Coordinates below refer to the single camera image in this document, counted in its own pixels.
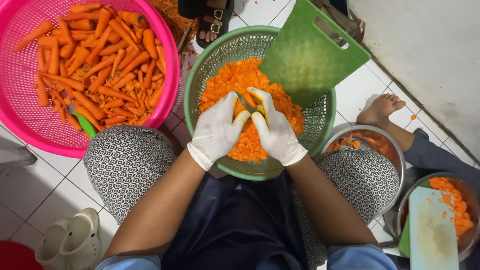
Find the person's right hand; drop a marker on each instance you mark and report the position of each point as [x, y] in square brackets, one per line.
[279, 135]

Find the person's left hand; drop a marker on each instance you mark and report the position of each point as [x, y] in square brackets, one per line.
[213, 131]

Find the peeled carrot being sliced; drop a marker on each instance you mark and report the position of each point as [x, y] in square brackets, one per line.
[240, 107]

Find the small steel knife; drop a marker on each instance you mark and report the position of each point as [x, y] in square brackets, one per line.
[244, 102]

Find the heap of sliced carrot rounds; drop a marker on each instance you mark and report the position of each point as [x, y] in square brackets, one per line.
[240, 75]

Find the carrot scraps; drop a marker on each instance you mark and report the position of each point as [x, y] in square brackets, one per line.
[354, 142]

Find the green plastic cutting board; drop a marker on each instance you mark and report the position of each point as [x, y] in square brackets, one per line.
[307, 63]

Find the green plastic colander basket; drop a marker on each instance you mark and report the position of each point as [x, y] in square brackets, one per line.
[225, 48]

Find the dark navy apron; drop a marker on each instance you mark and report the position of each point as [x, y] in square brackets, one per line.
[232, 221]

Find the person's right patterned trouser leg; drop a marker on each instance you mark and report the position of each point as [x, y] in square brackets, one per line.
[360, 180]

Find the person's patterned trouser leg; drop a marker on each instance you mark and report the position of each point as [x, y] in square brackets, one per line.
[123, 168]
[360, 180]

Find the person's left patterned trouser leg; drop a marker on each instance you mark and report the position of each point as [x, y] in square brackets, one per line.
[123, 168]

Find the black buckled sandal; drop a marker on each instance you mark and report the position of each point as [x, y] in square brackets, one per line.
[215, 20]

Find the steel bowl with carrot scraps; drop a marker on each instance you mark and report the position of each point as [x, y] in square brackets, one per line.
[393, 150]

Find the heap of carrot peelings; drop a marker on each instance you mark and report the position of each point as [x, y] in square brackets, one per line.
[176, 18]

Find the heap of whole peeled carrots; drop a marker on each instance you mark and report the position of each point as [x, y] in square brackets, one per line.
[101, 48]

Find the thin green cutting board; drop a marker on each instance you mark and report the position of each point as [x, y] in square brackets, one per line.
[405, 240]

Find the white rubber clog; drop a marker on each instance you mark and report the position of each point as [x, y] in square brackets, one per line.
[50, 243]
[82, 240]

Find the white plastic cutting board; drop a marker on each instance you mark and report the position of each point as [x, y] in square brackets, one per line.
[431, 232]

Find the pink plastic colander basket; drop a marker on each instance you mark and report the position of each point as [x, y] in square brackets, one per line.
[22, 108]

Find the pile of chopped carrot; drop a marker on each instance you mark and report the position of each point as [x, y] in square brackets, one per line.
[457, 210]

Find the grey low stool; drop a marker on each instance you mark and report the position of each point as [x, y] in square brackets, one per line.
[15, 157]

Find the steel bowl with cutting board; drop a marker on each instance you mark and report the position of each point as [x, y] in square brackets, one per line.
[472, 247]

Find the red plastic object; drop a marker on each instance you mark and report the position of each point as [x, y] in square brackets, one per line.
[17, 257]

